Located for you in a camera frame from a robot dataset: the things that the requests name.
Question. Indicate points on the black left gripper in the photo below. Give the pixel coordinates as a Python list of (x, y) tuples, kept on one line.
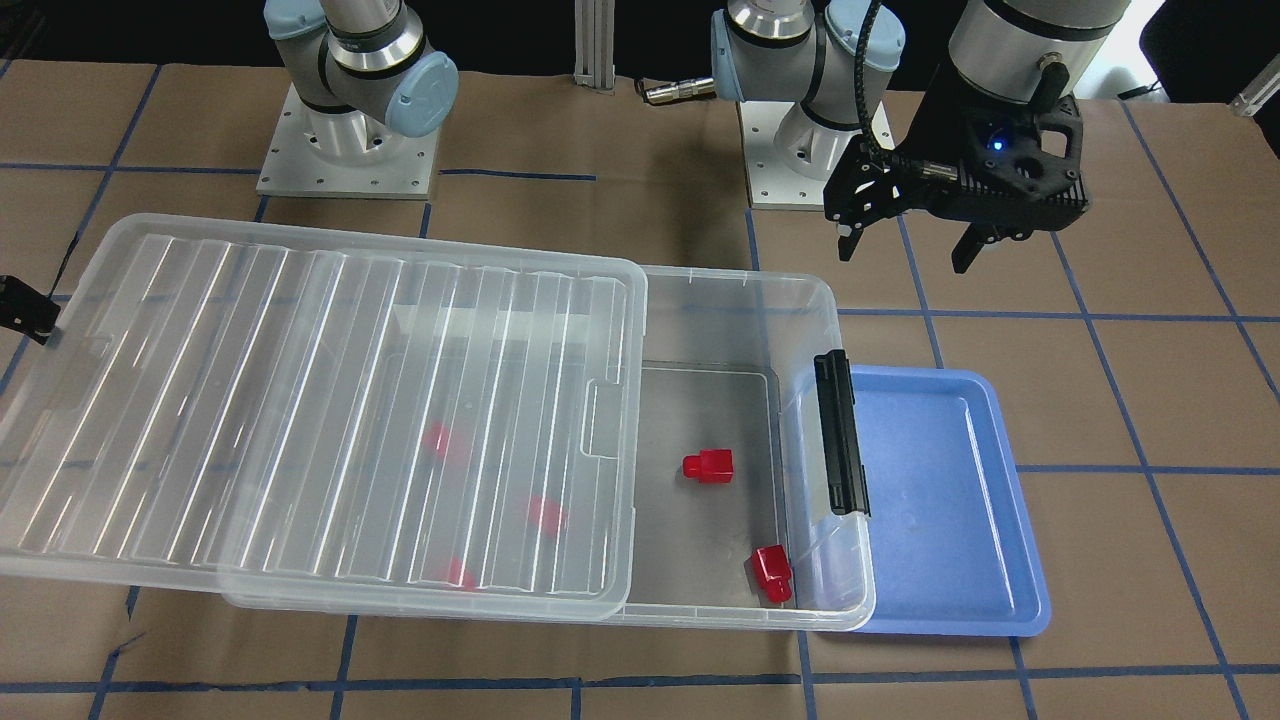
[(946, 128)]

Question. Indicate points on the red block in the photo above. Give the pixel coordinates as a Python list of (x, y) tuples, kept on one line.
[(546, 516), (709, 466), (457, 576), (772, 573), (443, 443)]

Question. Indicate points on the clear plastic box lid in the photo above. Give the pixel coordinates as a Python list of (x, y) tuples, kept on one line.
[(111, 443)]

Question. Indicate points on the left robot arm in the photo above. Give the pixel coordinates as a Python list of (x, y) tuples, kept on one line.
[(994, 44)]

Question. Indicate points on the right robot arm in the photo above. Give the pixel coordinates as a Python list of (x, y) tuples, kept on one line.
[(369, 94)]

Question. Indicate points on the black box latch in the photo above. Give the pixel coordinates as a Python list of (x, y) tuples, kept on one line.
[(845, 473)]

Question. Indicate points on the clear plastic storage box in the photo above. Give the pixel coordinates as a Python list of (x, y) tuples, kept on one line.
[(740, 440)]

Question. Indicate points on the blue plastic tray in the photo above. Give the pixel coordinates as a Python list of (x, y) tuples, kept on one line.
[(947, 547)]

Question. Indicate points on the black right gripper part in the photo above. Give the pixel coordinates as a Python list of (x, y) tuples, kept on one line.
[(26, 311)]

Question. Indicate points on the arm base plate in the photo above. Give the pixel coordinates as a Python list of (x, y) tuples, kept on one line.
[(788, 157), (315, 155)]

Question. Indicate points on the aluminium frame post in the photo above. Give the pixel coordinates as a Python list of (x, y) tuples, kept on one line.
[(593, 41)]

